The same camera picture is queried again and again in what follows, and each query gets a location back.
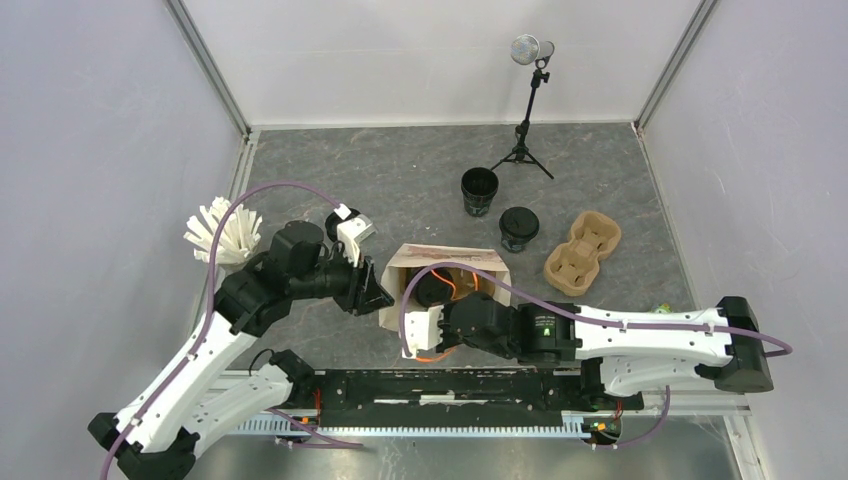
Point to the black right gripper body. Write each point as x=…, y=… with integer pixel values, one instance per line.
x=449, y=338

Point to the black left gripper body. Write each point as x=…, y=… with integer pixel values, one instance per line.
x=337, y=278

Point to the paper takeout bag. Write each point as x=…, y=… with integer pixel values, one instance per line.
x=412, y=258

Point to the single black coffee cup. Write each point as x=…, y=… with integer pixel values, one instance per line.
x=516, y=243

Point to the black cup lid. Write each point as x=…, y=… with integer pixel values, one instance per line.
x=434, y=288
x=519, y=223

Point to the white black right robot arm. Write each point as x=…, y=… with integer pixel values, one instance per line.
x=621, y=353

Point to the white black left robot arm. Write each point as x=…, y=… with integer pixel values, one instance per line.
x=212, y=358

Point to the stack of black lids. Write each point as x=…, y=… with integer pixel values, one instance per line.
x=333, y=220

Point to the white straws in cup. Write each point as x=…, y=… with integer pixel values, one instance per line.
x=238, y=240

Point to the stack of black cups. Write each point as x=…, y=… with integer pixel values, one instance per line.
x=478, y=186

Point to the microphone on black tripod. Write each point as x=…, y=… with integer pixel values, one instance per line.
x=526, y=50

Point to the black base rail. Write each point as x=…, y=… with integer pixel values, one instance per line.
x=412, y=403

